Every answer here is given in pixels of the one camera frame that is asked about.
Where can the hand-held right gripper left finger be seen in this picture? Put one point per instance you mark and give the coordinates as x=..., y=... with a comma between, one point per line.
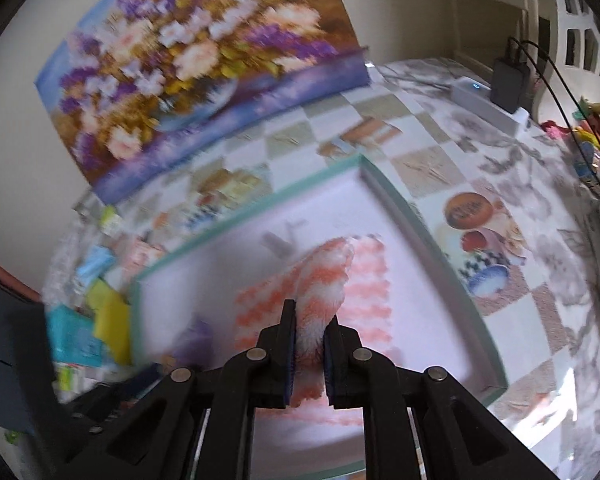
x=290, y=355

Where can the checkered printed tablecloth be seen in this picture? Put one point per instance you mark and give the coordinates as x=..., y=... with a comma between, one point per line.
x=380, y=130

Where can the black charger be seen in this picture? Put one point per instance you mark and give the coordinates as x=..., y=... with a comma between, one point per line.
x=510, y=82

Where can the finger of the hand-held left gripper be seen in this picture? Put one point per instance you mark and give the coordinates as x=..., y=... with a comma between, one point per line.
x=195, y=340

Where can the orange white striped fluffy cloth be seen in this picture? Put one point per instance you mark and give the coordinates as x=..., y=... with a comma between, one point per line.
x=322, y=280

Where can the white tray with teal rim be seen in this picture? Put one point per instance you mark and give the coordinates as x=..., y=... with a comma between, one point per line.
x=215, y=270

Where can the grey floral tablecloth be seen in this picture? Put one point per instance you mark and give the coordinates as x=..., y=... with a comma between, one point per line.
x=545, y=220

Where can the small green white packet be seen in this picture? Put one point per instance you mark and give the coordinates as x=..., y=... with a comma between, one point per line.
x=112, y=220

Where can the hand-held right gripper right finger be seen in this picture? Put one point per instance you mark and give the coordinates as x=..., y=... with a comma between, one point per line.
x=330, y=365

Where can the floral painting canvas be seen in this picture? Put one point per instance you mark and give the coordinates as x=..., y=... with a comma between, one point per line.
x=190, y=60

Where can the yellow face mask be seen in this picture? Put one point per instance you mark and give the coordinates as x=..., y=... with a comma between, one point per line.
x=114, y=325

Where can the pile of colourful clips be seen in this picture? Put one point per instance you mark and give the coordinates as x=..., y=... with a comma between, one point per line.
x=597, y=125

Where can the white power strip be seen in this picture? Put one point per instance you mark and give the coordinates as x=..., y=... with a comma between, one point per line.
x=472, y=92

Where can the teal packet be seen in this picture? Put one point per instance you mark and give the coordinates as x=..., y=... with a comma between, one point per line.
x=72, y=337

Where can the dark blue panel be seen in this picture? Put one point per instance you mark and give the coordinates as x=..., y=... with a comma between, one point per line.
x=10, y=350

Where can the white lattice chair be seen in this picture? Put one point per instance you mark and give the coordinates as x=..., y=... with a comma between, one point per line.
x=562, y=5

